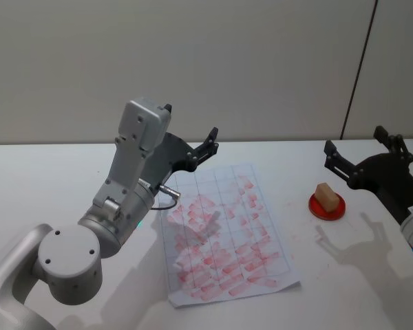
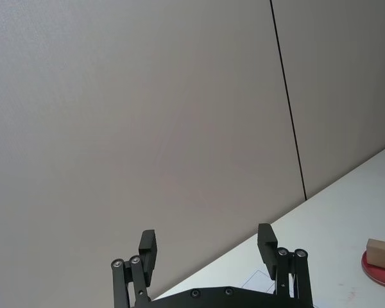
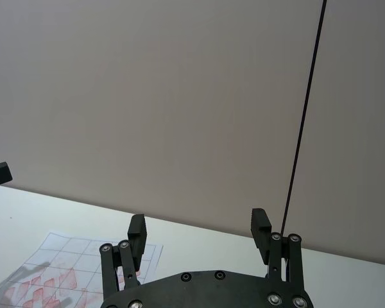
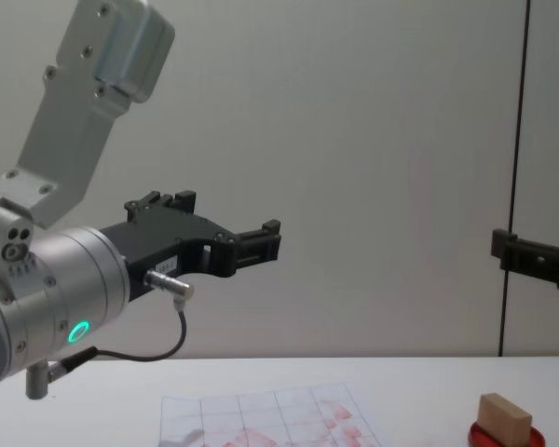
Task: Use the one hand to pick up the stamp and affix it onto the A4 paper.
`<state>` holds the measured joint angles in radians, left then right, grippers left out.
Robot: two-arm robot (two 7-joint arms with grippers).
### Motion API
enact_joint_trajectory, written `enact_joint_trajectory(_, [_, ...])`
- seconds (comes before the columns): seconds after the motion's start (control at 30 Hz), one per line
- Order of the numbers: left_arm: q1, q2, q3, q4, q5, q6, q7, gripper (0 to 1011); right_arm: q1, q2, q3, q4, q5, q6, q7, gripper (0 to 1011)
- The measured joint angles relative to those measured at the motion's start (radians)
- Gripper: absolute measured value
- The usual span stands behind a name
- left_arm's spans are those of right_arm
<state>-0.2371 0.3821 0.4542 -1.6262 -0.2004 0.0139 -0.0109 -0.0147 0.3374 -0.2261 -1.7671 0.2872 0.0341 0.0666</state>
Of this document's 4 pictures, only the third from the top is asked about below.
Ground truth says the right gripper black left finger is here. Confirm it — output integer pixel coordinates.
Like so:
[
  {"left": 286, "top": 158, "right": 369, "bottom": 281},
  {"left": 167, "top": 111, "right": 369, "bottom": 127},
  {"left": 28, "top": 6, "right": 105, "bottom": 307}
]
[{"left": 99, "top": 214, "right": 149, "bottom": 300}]

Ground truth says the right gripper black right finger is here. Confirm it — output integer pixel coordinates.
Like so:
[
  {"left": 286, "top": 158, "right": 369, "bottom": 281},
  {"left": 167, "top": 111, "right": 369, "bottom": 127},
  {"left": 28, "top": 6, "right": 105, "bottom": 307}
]
[{"left": 250, "top": 207, "right": 306, "bottom": 291}]

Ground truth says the white paper sheet red grid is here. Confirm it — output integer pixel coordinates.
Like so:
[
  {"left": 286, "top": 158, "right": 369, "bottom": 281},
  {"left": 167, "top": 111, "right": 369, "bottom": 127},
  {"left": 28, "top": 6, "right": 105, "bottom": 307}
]
[{"left": 0, "top": 231, "right": 164, "bottom": 308}]

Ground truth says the white table cloth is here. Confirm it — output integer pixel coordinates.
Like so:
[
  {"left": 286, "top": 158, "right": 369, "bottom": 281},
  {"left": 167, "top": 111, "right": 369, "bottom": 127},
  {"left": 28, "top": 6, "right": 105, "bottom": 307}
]
[{"left": 0, "top": 185, "right": 385, "bottom": 308}]

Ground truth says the thin black cable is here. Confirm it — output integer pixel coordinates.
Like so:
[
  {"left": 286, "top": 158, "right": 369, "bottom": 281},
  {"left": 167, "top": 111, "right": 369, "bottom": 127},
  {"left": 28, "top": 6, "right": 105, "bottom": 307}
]
[{"left": 280, "top": 0, "right": 328, "bottom": 236}]

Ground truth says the plain pale wall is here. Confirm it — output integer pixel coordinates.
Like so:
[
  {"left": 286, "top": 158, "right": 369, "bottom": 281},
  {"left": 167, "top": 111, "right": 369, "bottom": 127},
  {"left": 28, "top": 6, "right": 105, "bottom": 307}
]
[{"left": 0, "top": 0, "right": 385, "bottom": 268}]

